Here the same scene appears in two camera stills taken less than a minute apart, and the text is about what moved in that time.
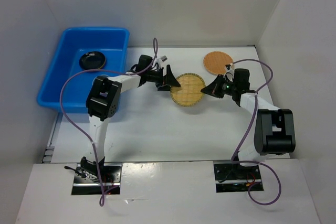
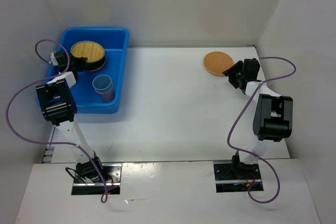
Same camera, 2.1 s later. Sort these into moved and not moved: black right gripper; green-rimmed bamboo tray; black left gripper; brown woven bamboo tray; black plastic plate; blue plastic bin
Moved: green-rimmed bamboo tray; black left gripper; black right gripper
Not moved: brown woven bamboo tray; black plastic plate; blue plastic bin
